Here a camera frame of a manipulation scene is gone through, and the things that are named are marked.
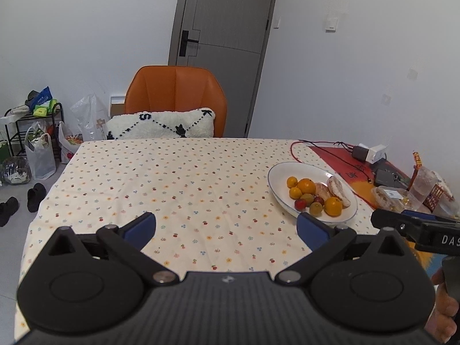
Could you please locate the red mat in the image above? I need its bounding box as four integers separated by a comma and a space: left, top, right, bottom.
308, 145, 434, 268

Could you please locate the white fluffy pillow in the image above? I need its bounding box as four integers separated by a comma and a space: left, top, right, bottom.
106, 107, 216, 141

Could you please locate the blue bag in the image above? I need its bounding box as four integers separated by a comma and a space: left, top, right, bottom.
29, 86, 53, 111

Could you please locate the white bag with red contents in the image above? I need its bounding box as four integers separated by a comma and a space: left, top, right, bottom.
57, 121, 84, 164

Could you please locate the small peeled pomelo segment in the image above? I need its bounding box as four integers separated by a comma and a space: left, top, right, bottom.
315, 183, 333, 202

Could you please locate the white power adapter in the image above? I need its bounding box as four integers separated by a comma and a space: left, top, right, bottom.
366, 144, 388, 163

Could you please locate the cardboard box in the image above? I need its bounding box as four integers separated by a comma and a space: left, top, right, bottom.
109, 94, 127, 116

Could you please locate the orange print plastic bag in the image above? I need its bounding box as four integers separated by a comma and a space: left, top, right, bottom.
423, 179, 458, 218

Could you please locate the black door handle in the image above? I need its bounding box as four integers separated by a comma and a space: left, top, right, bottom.
178, 30, 200, 57

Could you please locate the dark grey box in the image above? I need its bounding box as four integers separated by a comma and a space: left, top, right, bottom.
373, 168, 400, 188

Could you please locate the white plate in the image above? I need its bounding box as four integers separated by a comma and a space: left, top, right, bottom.
267, 161, 359, 224

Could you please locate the white plastic bag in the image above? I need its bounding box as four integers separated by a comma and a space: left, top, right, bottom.
24, 121, 57, 181

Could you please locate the red cable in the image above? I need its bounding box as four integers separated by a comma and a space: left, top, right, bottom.
290, 139, 371, 182

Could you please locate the clear plastic cup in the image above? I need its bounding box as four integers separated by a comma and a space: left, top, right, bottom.
407, 166, 443, 202

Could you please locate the grey power adapter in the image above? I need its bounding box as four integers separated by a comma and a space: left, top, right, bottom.
351, 144, 371, 161

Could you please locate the grey door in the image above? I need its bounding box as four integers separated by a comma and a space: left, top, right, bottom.
168, 0, 281, 138

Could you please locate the clear plastic food container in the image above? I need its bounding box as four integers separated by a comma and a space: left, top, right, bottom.
371, 185, 422, 212

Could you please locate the person's right hand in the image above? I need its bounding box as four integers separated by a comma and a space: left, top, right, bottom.
424, 269, 460, 338

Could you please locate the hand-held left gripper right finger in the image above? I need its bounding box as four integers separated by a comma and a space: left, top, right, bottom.
275, 211, 415, 284

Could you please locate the clear plastic bag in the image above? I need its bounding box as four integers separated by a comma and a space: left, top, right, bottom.
70, 93, 109, 142

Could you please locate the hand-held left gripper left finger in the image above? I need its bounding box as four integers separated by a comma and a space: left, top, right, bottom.
42, 211, 181, 284

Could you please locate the black shoe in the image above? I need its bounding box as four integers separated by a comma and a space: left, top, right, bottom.
0, 196, 20, 227
27, 183, 47, 213

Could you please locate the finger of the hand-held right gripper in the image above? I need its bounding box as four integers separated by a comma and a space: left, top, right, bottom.
370, 208, 435, 242

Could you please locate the orange chair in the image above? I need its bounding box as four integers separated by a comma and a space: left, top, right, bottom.
124, 65, 228, 138

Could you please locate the green yellow packet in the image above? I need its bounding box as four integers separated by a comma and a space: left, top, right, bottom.
34, 98, 58, 116

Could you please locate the black shelf rack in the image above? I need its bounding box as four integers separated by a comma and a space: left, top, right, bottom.
0, 102, 64, 153

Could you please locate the orange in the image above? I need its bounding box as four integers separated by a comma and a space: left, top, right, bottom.
324, 197, 343, 217
297, 178, 317, 195

